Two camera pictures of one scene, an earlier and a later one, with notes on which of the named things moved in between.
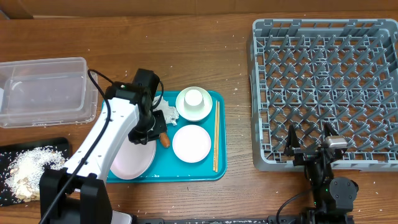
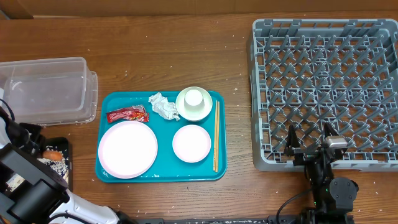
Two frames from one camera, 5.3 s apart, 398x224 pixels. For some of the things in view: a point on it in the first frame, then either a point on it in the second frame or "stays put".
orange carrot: [165, 140] -> [55, 155]
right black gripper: [303, 155] stays put
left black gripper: [159, 127] -> [37, 139]
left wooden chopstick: [214, 136] stays put
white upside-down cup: [193, 100] stays put
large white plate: [132, 160] stays put
